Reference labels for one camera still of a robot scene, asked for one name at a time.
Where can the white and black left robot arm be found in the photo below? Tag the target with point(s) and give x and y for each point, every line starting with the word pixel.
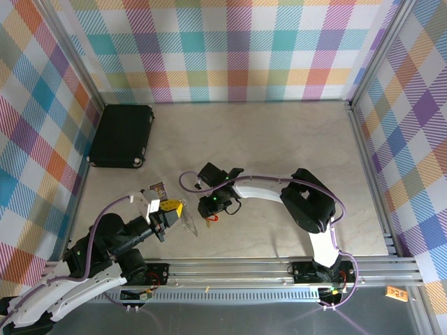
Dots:
pixel 70 289

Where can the black hard case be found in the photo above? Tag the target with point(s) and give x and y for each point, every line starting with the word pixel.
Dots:
pixel 122 136

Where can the aluminium frame post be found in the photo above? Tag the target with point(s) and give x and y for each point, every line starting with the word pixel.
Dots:
pixel 380 52
pixel 74 52

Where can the aluminium side rail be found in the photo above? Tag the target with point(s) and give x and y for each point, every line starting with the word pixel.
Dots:
pixel 373 181

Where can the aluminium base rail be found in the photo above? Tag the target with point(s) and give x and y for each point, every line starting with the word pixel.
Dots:
pixel 227 272

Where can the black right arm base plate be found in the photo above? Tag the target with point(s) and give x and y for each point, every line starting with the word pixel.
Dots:
pixel 304 270

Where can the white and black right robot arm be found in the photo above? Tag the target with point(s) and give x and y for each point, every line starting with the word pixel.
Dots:
pixel 262 190

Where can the small purple picture card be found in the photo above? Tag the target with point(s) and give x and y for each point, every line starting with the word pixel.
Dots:
pixel 158 191

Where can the small orange tag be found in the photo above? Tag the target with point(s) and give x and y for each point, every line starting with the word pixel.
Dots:
pixel 396 292

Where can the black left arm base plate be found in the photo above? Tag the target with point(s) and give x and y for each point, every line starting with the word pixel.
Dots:
pixel 159 272

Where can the yellow power connector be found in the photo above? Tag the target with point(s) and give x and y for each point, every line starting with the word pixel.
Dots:
pixel 149 294
pixel 333 291

